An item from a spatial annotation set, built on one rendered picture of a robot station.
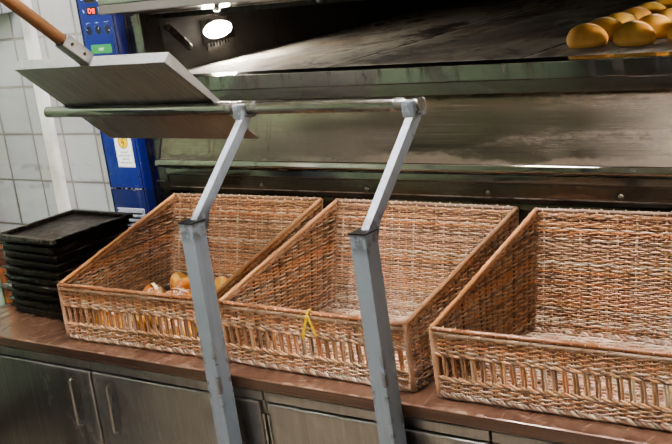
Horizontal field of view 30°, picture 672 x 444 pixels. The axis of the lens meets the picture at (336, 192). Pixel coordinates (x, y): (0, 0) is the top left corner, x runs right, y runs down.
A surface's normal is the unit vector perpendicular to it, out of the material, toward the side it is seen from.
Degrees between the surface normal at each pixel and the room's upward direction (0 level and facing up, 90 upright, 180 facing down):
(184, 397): 91
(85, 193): 90
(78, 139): 90
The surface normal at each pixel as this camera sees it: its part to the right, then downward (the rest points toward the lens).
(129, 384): -0.62, 0.26
